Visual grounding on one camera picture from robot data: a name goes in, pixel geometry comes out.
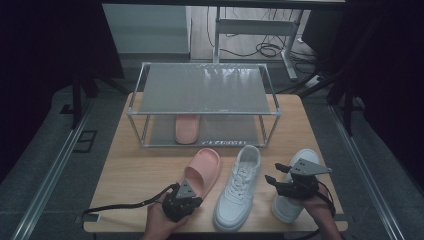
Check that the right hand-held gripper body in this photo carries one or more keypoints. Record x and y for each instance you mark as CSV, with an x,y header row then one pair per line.
x,y
300,186

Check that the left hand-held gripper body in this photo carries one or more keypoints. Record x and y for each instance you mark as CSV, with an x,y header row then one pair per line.
x,y
180,206

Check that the white sneaker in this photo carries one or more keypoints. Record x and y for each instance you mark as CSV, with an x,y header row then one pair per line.
x,y
233,206
283,210

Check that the pink slipper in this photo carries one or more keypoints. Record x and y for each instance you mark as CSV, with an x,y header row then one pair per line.
x,y
206,166
186,133

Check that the metal frame shoe rack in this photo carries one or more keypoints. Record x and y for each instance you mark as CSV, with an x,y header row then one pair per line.
x,y
203,90

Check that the person's left hand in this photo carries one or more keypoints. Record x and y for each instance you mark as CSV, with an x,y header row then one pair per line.
x,y
160,223

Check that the person's right hand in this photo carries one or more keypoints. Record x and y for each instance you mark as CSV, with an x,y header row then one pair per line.
x,y
320,206

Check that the black metal stand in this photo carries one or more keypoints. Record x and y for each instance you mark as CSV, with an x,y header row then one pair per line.
x,y
77,100
348,106

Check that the white power strip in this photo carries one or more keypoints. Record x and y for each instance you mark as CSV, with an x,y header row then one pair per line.
x,y
314,81

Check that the black floor plate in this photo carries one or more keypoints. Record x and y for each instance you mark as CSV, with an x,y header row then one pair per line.
x,y
85,141

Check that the black box under desk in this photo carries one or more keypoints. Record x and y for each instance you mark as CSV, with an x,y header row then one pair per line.
x,y
320,33

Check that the dark curtain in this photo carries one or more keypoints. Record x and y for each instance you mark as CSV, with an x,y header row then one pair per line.
x,y
40,50
396,66

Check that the white cabinet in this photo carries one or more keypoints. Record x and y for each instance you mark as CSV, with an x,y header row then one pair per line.
x,y
146,28

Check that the metal floor rail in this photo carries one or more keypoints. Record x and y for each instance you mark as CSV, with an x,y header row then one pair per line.
x,y
366,180
50,180

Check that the white desk frame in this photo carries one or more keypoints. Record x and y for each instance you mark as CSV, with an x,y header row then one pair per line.
x,y
256,27

